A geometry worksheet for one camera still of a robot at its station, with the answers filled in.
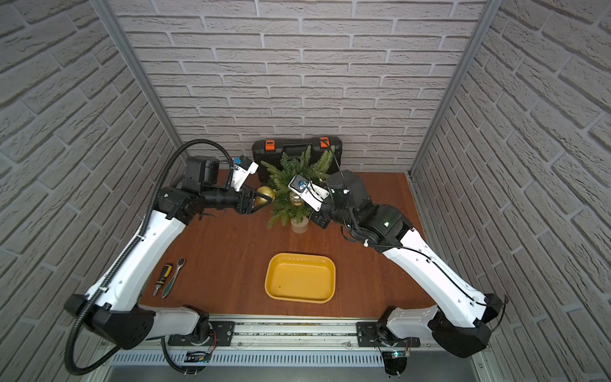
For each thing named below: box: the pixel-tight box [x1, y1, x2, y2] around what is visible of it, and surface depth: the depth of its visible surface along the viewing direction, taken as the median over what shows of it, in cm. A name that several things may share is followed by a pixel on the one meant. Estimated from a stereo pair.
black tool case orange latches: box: [252, 135, 343, 183], surface depth 93 cm
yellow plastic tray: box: [264, 253, 337, 304], surface depth 87 cm
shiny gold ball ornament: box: [290, 193, 304, 207], surface depth 72 cm
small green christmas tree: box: [260, 144, 335, 234], surface depth 77 cm
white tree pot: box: [290, 216, 310, 234], surface depth 99 cm
